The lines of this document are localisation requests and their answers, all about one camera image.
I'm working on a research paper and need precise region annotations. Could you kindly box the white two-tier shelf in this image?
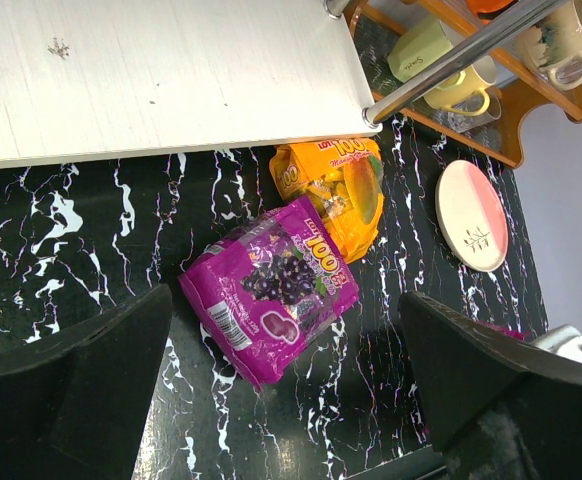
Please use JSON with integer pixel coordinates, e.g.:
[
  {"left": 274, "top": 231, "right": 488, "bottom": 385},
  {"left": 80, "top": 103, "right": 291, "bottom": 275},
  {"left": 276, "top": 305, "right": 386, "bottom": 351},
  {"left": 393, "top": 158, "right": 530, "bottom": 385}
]
[{"left": 0, "top": 1, "right": 556, "bottom": 168}]

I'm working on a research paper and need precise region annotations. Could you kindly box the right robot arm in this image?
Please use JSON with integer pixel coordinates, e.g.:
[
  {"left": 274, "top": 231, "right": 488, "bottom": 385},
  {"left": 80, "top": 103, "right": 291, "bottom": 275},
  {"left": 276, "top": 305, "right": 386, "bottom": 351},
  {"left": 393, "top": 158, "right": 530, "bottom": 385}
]
[{"left": 532, "top": 325, "right": 582, "bottom": 364}]

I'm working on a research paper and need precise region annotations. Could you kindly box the orange mug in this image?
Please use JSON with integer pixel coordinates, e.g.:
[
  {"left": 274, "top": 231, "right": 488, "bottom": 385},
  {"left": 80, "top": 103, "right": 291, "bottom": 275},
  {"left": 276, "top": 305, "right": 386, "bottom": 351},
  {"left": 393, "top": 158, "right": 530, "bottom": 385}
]
[{"left": 466, "top": 0, "right": 512, "bottom": 16}]

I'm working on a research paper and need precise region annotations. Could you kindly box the purple candy bag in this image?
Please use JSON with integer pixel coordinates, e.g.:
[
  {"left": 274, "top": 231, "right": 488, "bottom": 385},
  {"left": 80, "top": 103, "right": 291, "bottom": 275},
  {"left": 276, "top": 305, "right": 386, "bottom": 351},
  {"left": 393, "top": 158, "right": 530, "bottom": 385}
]
[
  {"left": 485, "top": 323, "right": 525, "bottom": 341},
  {"left": 178, "top": 196, "right": 359, "bottom": 389}
]

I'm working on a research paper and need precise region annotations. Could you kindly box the green mug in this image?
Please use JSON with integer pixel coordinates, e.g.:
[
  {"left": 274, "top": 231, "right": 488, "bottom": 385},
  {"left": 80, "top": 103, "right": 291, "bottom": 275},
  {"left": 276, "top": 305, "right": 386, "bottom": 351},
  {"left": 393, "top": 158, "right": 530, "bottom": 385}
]
[{"left": 387, "top": 15, "right": 463, "bottom": 83}]

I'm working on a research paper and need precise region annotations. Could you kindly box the beige ceramic mug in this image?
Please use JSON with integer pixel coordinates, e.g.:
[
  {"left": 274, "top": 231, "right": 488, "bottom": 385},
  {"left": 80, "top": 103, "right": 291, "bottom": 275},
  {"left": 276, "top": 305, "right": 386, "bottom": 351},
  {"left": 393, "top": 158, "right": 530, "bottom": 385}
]
[{"left": 514, "top": 1, "right": 582, "bottom": 92}]

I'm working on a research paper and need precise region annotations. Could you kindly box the yellow mango candy bag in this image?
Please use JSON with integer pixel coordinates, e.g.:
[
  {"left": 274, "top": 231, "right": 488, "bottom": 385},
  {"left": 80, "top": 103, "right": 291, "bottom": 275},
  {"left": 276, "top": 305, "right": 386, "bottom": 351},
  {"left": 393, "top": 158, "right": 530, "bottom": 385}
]
[{"left": 269, "top": 138, "right": 384, "bottom": 263}]

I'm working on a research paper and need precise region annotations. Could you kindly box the wooden cup rack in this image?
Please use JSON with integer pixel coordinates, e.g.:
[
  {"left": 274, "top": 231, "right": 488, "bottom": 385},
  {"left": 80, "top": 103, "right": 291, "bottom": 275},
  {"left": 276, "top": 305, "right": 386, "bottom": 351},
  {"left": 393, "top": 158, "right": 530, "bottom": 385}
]
[{"left": 344, "top": 1, "right": 582, "bottom": 168}]

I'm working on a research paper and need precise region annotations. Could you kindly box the pink beige plate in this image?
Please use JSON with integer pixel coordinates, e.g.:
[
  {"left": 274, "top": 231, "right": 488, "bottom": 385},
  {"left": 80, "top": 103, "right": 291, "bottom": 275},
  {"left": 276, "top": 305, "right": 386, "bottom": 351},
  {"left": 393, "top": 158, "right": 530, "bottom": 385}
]
[{"left": 435, "top": 160, "right": 509, "bottom": 273}]

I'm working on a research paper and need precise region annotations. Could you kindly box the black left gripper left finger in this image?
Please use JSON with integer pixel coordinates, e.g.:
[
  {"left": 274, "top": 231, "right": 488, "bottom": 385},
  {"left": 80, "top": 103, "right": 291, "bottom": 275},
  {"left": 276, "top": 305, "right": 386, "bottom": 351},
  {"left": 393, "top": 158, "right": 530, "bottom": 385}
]
[{"left": 0, "top": 285, "right": 172, "bottom": 479}]

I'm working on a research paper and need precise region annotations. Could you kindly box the clear glass bottom shelf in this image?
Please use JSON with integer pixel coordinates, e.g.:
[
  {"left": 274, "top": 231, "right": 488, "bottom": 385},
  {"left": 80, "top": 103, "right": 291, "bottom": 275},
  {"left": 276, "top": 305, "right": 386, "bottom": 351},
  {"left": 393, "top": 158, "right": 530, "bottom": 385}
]
[{"left": 447, "top": 88, "right": 502, "bottom": 133}]

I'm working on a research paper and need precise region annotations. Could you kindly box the yellow mug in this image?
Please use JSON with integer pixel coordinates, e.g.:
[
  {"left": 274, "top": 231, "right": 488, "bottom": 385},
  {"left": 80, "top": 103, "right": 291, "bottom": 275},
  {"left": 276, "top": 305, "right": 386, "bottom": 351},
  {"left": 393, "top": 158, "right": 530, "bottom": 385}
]
[{"left": 424, "top": 55, "right": 498, "bottom": 111}]

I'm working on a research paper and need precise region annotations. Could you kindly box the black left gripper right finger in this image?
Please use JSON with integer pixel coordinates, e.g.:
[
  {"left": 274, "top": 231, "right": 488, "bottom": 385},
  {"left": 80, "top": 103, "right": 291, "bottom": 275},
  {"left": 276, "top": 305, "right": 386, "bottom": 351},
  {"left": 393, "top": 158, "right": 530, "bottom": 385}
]
[{"left": 398, "top": 291, "right": 582, "bottom": 479}]

